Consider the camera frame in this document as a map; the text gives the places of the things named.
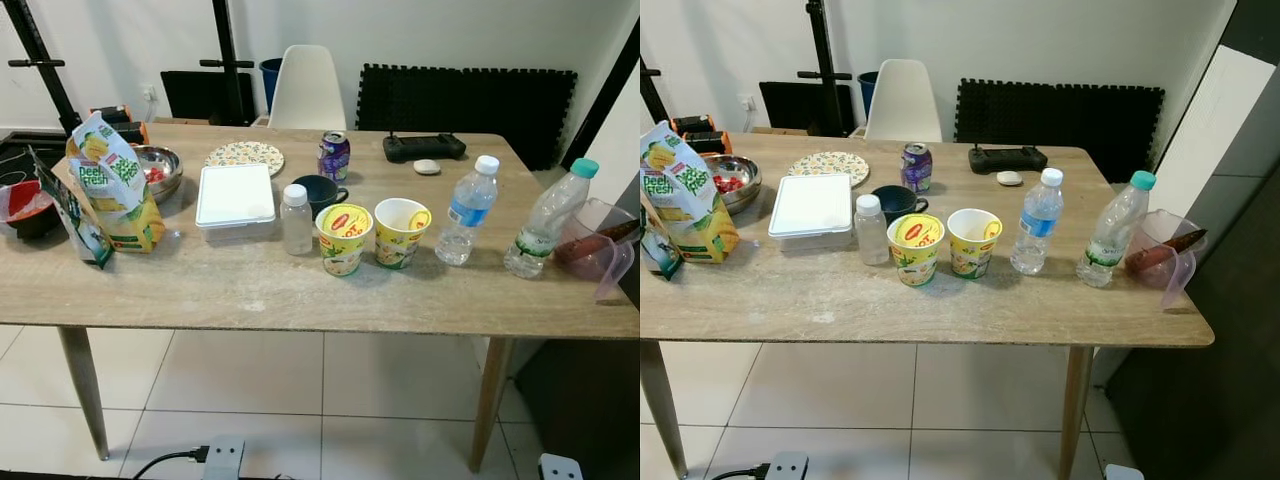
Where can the blue bin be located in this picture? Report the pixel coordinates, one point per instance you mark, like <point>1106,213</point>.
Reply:
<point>270,85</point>
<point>867,92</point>

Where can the water bottle teal cap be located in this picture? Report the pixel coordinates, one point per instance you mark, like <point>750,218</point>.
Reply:
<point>1112,235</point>
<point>545,220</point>

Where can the clear plastic jug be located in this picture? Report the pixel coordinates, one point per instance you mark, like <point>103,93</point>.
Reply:
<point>590,272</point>
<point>1165,278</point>

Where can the orange black device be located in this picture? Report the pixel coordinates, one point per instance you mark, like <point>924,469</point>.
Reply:
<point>695,130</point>
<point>115,118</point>

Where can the small clear bottle white cap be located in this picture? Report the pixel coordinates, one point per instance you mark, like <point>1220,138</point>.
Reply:
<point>871,235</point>
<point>296,225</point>

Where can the dark blue mug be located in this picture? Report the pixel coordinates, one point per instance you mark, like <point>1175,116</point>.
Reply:
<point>318,190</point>
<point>895,200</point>

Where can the white lidded container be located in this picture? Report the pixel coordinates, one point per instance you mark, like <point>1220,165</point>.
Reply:
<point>810,205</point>
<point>235,195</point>

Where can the noodle cup peeled lid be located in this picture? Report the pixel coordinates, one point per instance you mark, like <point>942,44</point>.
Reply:
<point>400,240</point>
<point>972,250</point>

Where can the purple drink can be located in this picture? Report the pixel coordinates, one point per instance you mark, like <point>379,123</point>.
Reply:
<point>916,168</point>
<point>334,158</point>

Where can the white board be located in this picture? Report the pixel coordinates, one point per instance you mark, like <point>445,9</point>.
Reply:
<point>620,140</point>
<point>1210,130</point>

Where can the dark printed pouch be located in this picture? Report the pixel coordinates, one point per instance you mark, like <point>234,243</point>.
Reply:
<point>660,255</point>
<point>75,225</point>

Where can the black handheld controller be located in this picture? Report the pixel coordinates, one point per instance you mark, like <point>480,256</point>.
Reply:
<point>1007,159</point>
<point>425,148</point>

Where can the patterned round plate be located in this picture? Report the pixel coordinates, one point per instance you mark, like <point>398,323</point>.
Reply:
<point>245,158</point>
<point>828,168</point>

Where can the dark grey fridge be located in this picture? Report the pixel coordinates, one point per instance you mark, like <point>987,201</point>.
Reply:
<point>1200,380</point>
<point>580,410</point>

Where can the brown wrapped snack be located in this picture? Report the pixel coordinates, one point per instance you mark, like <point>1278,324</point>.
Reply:
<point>1165,250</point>
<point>595,240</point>

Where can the water bottle blue label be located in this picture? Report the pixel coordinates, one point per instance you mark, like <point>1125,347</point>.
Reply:
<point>1035,225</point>
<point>465,215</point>

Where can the steel bowl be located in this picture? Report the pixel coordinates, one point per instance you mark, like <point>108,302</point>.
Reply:
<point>735,180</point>
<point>160,170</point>

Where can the small white oval object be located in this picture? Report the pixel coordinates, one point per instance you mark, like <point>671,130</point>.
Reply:
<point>427,167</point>
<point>1009,178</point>

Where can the white wall socket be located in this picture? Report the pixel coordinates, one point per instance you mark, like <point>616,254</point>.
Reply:
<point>149,93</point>
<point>746,103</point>

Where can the wooden table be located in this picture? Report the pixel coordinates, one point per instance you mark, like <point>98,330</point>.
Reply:
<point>900,315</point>
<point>300,300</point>

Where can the black slanted rack post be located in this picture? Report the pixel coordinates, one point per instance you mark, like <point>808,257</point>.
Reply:
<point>652,95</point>
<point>40,68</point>

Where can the grey robot block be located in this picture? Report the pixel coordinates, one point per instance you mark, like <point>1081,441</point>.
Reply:
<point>1123,472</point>
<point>788,467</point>
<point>560,468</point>
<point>225,458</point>

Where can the white plastic chair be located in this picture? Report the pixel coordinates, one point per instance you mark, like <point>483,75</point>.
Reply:
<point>903,100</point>
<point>305,90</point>

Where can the noodle cup sealed lid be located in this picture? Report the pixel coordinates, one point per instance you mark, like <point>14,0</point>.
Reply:
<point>343,235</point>
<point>915,245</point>

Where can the black flat panel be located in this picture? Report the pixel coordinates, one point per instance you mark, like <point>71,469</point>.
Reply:
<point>195,97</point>
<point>790,105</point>

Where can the yellow green snack bag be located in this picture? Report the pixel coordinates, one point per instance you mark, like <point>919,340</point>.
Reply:
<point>115,190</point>
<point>690,200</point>

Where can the black upright rack post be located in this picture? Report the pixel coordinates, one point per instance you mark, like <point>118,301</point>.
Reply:
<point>818,60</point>
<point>222,40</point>

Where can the red bowl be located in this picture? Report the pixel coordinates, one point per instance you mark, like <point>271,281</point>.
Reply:
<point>25,210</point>

